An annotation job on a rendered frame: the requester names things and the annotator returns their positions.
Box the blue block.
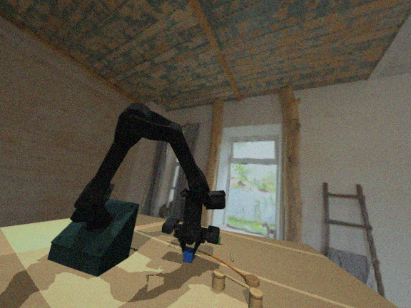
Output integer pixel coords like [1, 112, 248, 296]
[183, 247, 194, 262]

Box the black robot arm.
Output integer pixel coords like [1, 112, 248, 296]
[70, 103, 226, 245]

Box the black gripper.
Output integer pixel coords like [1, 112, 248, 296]
[162, 210, 220, 256]

